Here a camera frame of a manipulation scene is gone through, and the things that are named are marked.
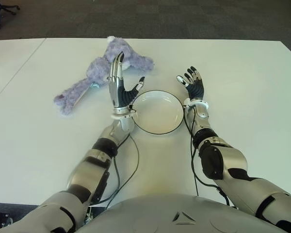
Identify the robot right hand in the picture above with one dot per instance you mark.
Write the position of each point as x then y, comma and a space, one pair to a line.
196, 88

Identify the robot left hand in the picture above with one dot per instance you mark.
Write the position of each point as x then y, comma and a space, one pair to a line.
117, 92

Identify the purple plush doll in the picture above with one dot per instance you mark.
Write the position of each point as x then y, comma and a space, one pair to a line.
97, 70

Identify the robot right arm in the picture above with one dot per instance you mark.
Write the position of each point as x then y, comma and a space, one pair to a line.
232, 157

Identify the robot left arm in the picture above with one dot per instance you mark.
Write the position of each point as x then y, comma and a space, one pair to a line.
87, 170

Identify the white plate black rim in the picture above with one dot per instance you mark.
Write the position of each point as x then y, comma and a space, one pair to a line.
157, 111

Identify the silver robot torso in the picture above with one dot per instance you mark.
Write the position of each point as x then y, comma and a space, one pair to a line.
160, 213

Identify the black office chair base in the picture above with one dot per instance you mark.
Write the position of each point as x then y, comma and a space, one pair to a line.
8, 9

